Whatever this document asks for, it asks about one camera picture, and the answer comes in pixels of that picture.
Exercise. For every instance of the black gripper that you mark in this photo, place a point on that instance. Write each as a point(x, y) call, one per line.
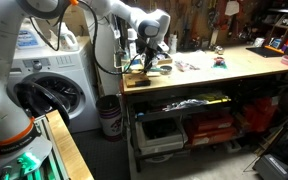
point(150, 52)

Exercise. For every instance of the white and green brush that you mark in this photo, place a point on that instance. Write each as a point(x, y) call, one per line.
point(157, 69)

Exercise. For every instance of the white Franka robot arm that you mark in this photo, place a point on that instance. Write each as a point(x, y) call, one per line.
point(4, 100)

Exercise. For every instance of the round metal tin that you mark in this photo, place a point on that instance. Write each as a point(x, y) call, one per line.
point(166, 70)

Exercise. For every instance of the small black pad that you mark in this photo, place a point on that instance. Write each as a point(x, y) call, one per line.
point(142, 82)

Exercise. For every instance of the white printed plastic bottle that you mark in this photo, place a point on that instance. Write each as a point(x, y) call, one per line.
point(173, 45)

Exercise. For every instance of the clear plastic bag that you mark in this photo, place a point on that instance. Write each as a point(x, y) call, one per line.
point(187, 65)

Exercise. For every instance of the white purple striped trash can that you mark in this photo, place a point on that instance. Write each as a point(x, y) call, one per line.
point(110, 120)

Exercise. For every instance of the wooden top metal workbench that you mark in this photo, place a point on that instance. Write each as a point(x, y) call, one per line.
point(133, 133)

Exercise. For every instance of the red green small object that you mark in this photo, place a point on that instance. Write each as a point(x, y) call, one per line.
point(219, 62)

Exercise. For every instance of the brown pegboard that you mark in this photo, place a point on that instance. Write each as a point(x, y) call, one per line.
point(197, 13)

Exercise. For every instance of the white plastic storage bin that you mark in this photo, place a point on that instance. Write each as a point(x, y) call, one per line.
point(157, 143)

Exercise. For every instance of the white washing machine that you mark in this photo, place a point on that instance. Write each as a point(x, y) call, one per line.
point(67, 66)

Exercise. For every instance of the red storage box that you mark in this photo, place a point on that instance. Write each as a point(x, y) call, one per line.
point(210, 121)
point(214, 136)

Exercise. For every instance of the white detergent jug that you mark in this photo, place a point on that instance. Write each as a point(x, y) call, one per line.
point(67, 40)

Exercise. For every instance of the black mat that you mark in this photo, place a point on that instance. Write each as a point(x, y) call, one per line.
point(264, 51)

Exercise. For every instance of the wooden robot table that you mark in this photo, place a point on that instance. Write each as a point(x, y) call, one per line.
point(67, 150)

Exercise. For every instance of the blue white detergent box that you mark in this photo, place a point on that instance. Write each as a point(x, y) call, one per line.
point(27, 38)

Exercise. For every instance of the wooden shelf unit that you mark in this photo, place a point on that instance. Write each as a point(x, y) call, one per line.
point(284, 26)

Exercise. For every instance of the green plastic clamp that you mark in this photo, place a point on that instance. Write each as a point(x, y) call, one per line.
point(27, 160)

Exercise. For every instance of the black case with white label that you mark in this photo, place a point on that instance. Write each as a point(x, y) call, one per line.
point(270, 170)

